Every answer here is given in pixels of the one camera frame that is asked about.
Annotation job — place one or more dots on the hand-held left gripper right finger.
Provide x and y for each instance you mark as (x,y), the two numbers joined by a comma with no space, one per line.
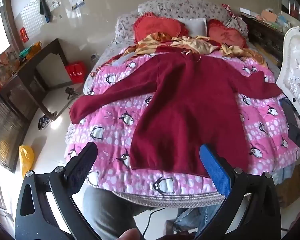
(215,167)

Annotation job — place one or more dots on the grey quilted bed edge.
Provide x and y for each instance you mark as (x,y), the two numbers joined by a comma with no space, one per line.
(170,198)

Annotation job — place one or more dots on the small black tripod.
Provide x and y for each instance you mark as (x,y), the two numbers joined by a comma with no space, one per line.
(70,92)

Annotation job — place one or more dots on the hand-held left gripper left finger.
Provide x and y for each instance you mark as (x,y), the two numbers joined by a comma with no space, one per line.
(83,164)

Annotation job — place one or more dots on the person's grey shirt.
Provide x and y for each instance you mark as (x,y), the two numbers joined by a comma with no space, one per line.
(107,215)

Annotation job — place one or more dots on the dark wooden louvred cabinet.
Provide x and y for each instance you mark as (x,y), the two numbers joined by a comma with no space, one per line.
(5,135)

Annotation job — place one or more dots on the person's left hand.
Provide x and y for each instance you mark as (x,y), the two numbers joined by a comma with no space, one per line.
(128,234)

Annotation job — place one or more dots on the red paper bag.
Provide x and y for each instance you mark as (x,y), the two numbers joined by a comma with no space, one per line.
(75,72)

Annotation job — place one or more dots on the grey rectangular pillow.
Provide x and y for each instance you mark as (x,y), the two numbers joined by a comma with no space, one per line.
(195,26)

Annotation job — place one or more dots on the dark wooden desk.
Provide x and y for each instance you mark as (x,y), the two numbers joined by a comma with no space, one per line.
(27,75)

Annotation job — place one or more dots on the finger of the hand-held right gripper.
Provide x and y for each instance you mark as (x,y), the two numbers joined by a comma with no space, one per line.
(287,112)

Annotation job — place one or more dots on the dark patterned slippers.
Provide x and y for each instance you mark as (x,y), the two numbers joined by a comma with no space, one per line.
(42,123)

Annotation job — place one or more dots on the dark red knit sweater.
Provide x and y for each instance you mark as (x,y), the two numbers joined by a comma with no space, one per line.
(185,105)

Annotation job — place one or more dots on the yellow plastic bag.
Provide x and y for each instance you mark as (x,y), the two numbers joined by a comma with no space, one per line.
(26,158)

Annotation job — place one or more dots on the gold and red satin cloth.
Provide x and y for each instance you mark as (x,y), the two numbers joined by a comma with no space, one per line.
(190,43)

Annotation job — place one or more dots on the dark hanging cloth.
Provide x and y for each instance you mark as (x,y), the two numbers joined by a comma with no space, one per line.
(45,10)

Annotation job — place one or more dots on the pink penguin print blanket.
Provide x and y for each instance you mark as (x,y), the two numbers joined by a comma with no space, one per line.
(110,120)

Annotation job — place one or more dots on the white ornate chair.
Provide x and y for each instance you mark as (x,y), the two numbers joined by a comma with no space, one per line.
(296,75)

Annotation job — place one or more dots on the red heart-shaped pillow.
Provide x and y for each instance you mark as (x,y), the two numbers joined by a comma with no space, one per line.
(225,33)
(156,25)

